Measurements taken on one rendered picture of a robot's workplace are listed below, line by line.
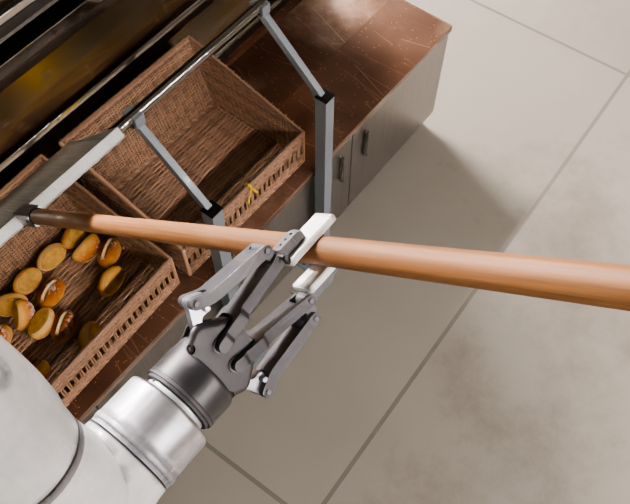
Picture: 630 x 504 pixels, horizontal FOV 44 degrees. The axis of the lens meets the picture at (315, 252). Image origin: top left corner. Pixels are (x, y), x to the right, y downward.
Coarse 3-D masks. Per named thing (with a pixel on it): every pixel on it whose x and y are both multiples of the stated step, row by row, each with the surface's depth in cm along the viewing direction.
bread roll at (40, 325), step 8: (40, 312) 220; (48, 312) 220; (32, 320) 219; (40, 320) 218; (48, 320) 218; (32, 328) 217; (40, 328) 217; (48, 328) 218; (32, 336) 217; (40, 336) 217
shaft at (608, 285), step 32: (64, 224) 135; (96, 224) 122; (128, 224) 112; (160, 224) 105; (192, 224) 98; (320, 256) 75; (352, 256) 71; (384, 256) 68; (416, 256) 65; (448, 256) 62; (480, 256) 60; (512, 256) 58; (480, 288) 60; (512, 288) 57; (544, 288) 54; (576, 288) 52; (608, 288) 50
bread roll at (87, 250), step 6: (90, 234) 233; (84, 240) 231; (90, 240) 231; (96, 240) 232; (78, 246) 230; (84, 246) 230; (90, 246) 231; (96, 246) 232; (78, 252) 230; (84, 252) 230; (90, 252) 231; (96, 252) 232; (78, 258) 230; (84, 258) 230; (90, 258) 232
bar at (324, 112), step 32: (256, 0) 208; (224, 32) 201; (192, 64) 196; (160, 96) 192; (320, 96) 219; (128, 128) 188; (320, 128) 230; (320, 160) 243; (192, 192) 198; (320, 192) 258; (224, 224) 207; (224, 256) 219
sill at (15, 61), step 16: (64, 0) 206; (80, 0) 206; (96, 0) 210; (48, 16) 203; (64, 16) 204; (80, 16) 208; (16, 32) 201; (32, 32) 201; (48, 32) 202; (0, 48) 198; (16, 48) 198; (32, 48) 200; (0, 64) 195; (16, 64) 199; (0, 80) 197
